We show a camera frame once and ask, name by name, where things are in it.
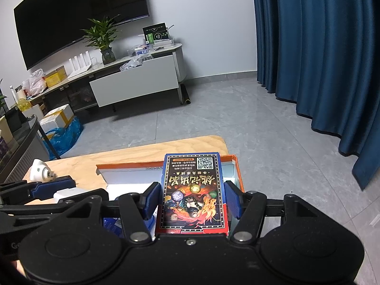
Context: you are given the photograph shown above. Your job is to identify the black flat box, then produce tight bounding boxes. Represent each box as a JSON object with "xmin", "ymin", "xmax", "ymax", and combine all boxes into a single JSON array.
[{"xmin": 4, "ymin": 106, "xmax": 23, "ymax": 131}]

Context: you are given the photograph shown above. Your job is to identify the printed playing card box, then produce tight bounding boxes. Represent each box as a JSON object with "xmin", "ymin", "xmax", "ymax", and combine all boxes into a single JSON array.
[{"xmin": 155, "ymin": 152, "xmax": 231, "ymax": 236}]

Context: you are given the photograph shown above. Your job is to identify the white device with green logo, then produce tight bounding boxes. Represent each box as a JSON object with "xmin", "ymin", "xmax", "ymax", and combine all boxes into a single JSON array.
[
  {"xmin": 30, "ymin": 158, "xmax": 57, "ymax": 182},
  {"xmin": 53, "ymin": 188, "xmax": 80, "ymax": 201}
]

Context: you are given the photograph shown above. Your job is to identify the clear plastic bag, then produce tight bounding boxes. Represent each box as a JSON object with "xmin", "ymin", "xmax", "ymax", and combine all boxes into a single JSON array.
[{"xmin": 119, "ymin": 58, "xmax": 152, "ymax": 72}]

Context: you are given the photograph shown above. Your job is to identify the white router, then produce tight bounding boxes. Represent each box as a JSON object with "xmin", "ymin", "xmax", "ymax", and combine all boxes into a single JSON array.
[{"xmin": 68, "ymin": 52, "xmax": 99, "ymax": 73}]

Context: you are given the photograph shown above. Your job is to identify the yellow box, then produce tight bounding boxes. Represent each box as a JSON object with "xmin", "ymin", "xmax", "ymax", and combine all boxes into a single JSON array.
[{"xmin": 44, "ymin": 66, "xmax": 67, "ymax": 87}]

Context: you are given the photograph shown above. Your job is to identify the black roll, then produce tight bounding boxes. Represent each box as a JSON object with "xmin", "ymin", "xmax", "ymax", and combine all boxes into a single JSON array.
[{"xmin": 180, "ymin": 84, "xmax": 191, "ymax": 105}]

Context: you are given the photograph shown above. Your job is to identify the potted green plant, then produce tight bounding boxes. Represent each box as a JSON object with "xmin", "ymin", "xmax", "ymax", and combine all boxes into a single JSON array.
[{"xmin": 81, "ymin": 15, "xmax": 121, "ymax": 65}]

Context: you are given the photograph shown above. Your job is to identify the black wall television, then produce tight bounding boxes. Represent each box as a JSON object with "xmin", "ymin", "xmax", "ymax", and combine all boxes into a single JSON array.
[{"xmin": 13, "ymin": 0, "xmax": 150, "ymax": 71}]

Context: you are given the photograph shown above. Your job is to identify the white television cabinet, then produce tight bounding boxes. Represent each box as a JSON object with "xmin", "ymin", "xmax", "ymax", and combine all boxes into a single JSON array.
[{"xmin": 18, "ymin": 43, "xmax": 188, "ymax": 114}]

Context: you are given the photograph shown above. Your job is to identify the blue curtain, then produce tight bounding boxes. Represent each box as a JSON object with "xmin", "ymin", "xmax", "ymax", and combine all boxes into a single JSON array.
[{"xmin": 251, "ymin": 0, "xmax": 380, "ymax": 191}]

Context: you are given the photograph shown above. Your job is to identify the orange cardboard box tray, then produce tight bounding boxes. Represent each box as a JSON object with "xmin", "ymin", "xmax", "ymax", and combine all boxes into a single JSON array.
[{"xmin": 95, "ymin": 153, "xmax": 246, "ymax": 238}]

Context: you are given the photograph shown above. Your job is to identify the white cardboard boxes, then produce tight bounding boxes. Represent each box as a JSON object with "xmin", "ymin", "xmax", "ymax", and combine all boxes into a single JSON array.
[{"xmin": 39, "ymin": 104, "xmax": 75, "ymax": 133}]

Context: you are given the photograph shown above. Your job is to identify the black and green box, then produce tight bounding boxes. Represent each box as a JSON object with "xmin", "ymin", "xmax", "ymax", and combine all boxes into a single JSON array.
[{"xmin": 142, "ymin": 23, "xmax": 171, "ymax": 44}]

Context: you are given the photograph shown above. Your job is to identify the white and red plastic bag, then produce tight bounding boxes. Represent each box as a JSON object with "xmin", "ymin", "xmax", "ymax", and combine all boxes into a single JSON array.
[{"xmin": 22, "ymin": 69, "xmax": 48, "ymax": 96}]

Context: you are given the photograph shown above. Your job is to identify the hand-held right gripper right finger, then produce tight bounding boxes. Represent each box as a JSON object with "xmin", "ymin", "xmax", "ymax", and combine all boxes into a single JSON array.
[{"xmin": 224, "ymin": 180, "xmax": 313, "ymax": 243}]

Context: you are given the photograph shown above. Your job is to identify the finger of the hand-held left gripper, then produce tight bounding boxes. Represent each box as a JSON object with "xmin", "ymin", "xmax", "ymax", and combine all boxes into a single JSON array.
[
  {"xmin": 0, "ymin": 176, "xmax": 76, "ymax": 200},
  {"xmin": 0, "ymin": 188, "xmax": 109, "ymax": 218}
]

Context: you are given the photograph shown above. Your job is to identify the dark glass coffee table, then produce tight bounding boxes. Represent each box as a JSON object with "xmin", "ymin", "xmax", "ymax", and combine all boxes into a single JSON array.
[{"xmin": 0, "ymin": 116, "xmax": 51, "ymax": 182}]

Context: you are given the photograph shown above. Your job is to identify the blue plastic box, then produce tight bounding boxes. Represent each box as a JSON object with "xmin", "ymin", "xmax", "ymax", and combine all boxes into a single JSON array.
[{"xmin": 103, "ymin": 216, "xmax": 124, "ymax": 236}]

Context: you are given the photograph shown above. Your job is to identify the blue plastic bag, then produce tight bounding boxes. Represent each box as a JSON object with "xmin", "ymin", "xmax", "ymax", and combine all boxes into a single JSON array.
[{"xmin": 42, "ymin": 116, "xmax": 84, "ymax": 158}]

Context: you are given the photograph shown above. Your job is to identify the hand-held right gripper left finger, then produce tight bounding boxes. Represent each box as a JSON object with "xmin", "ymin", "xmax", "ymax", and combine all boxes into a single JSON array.
[{"xmin": 61, "ymin": 181, "xmax": 162, "ymax": 243}]

